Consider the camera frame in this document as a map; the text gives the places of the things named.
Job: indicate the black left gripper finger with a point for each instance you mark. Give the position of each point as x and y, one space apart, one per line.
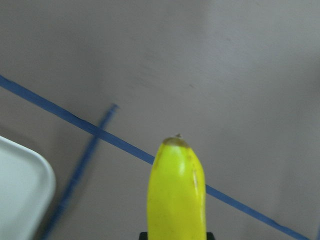
143 236

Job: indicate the cream bear-print tray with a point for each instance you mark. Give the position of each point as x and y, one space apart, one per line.
27 187

